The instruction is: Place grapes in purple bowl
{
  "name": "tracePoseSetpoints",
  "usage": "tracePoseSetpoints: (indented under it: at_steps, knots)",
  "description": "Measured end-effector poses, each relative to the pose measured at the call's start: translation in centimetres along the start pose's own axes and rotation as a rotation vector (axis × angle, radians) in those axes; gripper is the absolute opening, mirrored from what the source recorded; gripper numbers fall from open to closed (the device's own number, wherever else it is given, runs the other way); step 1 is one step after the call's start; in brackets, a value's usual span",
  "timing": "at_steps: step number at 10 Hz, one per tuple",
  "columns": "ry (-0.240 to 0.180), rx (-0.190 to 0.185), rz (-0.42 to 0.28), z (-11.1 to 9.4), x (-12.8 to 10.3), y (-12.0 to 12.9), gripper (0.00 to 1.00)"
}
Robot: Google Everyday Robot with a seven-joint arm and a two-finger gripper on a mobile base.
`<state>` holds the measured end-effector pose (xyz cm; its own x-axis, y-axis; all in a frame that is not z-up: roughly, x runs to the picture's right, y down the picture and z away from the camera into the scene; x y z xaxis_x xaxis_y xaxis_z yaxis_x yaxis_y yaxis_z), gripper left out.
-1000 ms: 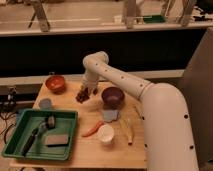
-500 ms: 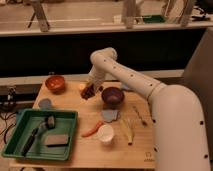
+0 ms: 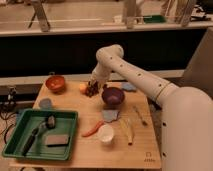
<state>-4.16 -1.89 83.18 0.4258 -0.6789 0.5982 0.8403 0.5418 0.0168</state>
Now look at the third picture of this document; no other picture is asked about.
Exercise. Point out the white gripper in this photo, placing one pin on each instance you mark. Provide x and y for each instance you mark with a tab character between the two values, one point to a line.
99	77

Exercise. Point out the dark grape bunch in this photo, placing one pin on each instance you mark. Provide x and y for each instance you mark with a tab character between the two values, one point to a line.
92	89

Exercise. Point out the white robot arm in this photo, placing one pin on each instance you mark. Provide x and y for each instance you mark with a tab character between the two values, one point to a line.
187	112

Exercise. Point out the purple bowl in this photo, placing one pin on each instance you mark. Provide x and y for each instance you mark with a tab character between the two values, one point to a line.
113	96

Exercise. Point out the orange bowl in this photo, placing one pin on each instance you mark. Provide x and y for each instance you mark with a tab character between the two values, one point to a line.
55	83

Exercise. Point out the orange fruit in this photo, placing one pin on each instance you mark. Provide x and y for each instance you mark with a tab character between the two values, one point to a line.
83	88

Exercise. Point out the grey-blue cloth piece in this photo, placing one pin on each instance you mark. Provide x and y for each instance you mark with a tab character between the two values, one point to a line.
110	115

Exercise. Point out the orange carrot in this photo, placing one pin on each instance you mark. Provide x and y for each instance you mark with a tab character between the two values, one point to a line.
93	130

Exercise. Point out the wooden board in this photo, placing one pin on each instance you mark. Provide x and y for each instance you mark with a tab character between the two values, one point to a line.
90	153

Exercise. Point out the white cup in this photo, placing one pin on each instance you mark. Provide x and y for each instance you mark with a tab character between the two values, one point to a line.
106	134

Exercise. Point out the grey-blue round lid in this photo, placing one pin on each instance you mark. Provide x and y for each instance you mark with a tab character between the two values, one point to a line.
45	103

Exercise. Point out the metal spoon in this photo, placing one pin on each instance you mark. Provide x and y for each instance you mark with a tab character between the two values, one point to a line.
143	122

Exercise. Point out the grey sponge block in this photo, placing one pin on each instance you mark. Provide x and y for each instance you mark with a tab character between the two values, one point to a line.
56	140

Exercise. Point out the green plastic tray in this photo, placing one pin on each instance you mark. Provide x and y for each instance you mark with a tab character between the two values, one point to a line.
66	123

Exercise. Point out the black handled brush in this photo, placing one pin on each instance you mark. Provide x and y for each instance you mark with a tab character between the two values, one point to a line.
36	131

